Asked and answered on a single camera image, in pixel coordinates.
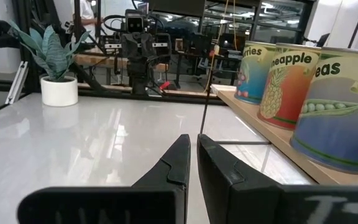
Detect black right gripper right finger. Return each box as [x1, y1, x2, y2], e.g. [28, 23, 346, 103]
[196, 133, 358, 224]

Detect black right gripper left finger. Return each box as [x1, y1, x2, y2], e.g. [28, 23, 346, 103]
[17, 134, 191, 224]

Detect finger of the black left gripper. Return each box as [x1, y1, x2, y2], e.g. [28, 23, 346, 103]
[128, 33, 140, 60]
[139, 33, 151, 60]

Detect cherries label tin can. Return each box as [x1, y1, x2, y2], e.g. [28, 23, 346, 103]
[234, 40, 277, 105]

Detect pineapple label orange tin can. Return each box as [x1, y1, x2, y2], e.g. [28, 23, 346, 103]
[257, 42, 322, 131]

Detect peas label blue tin can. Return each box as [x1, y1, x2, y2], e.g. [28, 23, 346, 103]
[290, 46, 358, 175]

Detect wooden shelf black metal legs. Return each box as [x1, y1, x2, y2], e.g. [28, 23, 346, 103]
[198, 70, 358, 186]

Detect wooden background table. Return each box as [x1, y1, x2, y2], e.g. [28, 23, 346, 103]
[73, 53, 170, 72]

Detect person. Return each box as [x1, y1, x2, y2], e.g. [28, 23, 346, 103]
[72, 0, 104, 28]

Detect black monitor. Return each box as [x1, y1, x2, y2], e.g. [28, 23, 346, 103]
[149, 0, 207, 19]

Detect artificial plant in white pot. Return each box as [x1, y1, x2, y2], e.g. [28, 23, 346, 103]
[8, 21, 92, 108]

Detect silver aluminium profile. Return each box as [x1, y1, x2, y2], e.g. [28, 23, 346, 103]
[4, 60, 30, 105]

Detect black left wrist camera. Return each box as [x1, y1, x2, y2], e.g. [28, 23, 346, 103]
[125, 9, 145, 34]

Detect hanging beige rope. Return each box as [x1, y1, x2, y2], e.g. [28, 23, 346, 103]
[204, 0, 239, 94]

